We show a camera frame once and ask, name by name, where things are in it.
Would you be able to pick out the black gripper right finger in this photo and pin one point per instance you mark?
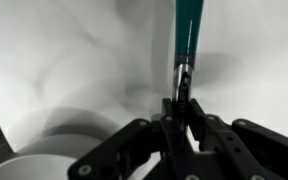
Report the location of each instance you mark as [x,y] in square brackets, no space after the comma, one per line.
[250,150]

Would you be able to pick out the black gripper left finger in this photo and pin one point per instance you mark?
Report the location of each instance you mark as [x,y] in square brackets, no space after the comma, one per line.
[134,146]

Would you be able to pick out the teal marker pen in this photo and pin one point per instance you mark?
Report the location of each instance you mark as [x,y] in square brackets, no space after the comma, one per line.
[187,26]

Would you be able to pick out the silver metal bowl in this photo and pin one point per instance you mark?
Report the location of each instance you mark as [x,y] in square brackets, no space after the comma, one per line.
[34,168]

